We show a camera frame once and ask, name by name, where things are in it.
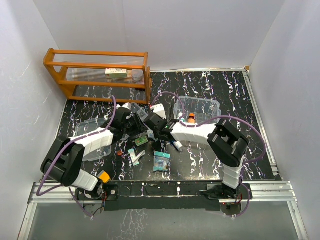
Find small green box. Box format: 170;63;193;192
134;136;149;147

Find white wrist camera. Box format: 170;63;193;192
121;102;132;110
150;103;167;120

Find small clear round jar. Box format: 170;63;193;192
131;69;144;84

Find aluminium frame rail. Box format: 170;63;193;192
27;181;297;204

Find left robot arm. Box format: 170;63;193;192
36;107;148;200

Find green white medicine box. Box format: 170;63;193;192
105;68;127;78

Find teal bandage packet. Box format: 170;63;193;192
153;151;171;172

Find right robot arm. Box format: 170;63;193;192
144;113;249;199

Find brown medicine bottle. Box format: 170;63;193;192
187;113;196;124

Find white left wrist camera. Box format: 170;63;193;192
121;102;132;110

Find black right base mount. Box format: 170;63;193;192
198;183;253;200

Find white blue medicine box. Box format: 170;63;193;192
147;129;155;140

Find orange wooden shelf rack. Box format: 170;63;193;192
43;48;152;105

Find teal white sachet strips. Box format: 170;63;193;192
128;148;146;166

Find clear first aid box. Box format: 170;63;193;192
179;96;221;124

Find white blue tube bottle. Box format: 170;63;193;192
170;141;183;152

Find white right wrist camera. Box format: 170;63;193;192
150;103;167;120

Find clear box lid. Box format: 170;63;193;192
74;118;112;162

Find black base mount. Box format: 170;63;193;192
75;183;119;202
198;183;253;200

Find clear divider tray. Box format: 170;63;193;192
131;102;149;122

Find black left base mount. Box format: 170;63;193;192
75;183;119;202

